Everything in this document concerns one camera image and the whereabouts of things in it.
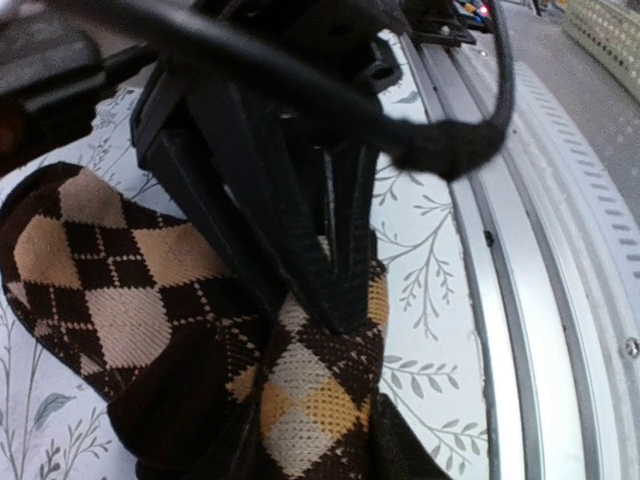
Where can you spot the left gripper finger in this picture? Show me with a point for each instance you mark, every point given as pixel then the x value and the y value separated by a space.
pixel 396 453

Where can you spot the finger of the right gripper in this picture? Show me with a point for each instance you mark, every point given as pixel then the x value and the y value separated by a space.
pixel 250 176
pixel 349 177

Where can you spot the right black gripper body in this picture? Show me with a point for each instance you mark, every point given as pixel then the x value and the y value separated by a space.
pixel 342 36

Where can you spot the brown argyle sock pair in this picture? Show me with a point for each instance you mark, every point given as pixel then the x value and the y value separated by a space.
pixel 200 381

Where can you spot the floral white tablecloth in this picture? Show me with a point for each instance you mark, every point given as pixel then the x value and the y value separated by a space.
pixel 55 426

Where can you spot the aluminium front rail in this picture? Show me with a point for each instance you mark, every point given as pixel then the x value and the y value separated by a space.
pixel 551 254

